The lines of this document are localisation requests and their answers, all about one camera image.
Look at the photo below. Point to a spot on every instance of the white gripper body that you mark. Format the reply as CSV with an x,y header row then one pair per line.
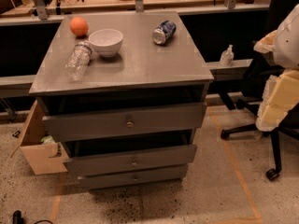
x,y
287,44

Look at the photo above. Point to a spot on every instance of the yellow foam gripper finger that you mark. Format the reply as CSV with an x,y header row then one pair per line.
x,y
266,44
280,95

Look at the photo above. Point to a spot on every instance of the grey top drawer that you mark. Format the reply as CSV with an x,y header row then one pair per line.
x,y
113,123

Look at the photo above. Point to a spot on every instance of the grey drawer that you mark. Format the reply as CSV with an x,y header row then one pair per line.
x,y
130,161
113,123
132,178

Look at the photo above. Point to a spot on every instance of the grey middle drawer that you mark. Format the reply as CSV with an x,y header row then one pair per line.
x,y
130,161

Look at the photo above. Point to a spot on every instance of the grey bottom drawer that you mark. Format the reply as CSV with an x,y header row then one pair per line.
x,y
132,178

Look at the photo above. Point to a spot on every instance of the grey drawer cabinet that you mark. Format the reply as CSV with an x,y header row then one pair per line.
x,y
142,74

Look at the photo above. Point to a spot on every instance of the black office chair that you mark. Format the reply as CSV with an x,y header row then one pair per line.
x,y
278,11

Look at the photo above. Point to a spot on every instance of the hand sanitizer pump bottle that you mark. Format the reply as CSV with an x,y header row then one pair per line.
x,y
227,57

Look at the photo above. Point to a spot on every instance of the blue soda can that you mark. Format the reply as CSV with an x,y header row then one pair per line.
x,y
163,32

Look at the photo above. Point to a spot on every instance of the white bowl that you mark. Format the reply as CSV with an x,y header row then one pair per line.
x,y
106,42

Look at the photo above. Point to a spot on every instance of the orange fruit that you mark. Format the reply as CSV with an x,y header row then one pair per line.
x,y
78,26

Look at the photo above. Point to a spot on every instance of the clear plastic water bottle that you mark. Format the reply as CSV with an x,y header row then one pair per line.
x,y
78,61

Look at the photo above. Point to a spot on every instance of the cardboard box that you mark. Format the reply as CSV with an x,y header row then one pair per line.
x,y
44,157

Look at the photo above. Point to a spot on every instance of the black object on floor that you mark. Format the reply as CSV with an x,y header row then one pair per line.
x,y
17,218

